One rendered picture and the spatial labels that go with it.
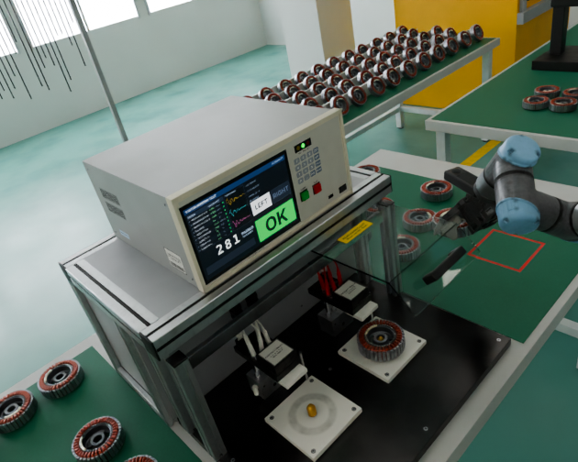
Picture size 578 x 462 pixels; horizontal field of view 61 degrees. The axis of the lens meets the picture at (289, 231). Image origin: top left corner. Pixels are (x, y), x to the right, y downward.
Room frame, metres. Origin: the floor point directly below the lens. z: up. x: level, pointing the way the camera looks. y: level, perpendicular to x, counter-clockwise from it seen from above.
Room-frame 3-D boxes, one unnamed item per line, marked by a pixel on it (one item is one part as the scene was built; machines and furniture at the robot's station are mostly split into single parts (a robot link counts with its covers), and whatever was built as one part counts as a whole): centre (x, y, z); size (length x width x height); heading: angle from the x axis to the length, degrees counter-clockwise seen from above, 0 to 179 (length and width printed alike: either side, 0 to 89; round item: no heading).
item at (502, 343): (0.79, -0.05, 0.76); 0.64 x 0.47 x 0.02; 127
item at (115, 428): (0.77, 0.53, 0.77); 0.11 x 0.11 x 0.04
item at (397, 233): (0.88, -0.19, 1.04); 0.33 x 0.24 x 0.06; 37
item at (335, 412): (0.70, 0.04, 0.78); 0.15 x 0.15 x 0.01; 37
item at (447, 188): (1.53, -0.55, 0.77); 0.11 x 0.11 x 0.04
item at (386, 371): (0.85, -0.16, 0.78); 0.15 x 0.15 x 0.01; 37
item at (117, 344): (0.90, 0.44, 0.91); 0.28 x 0.03 x 0.32; 37
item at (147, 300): (1.03, 0.13, 1.09); 0.68 x 0.44 x 0.05; 127
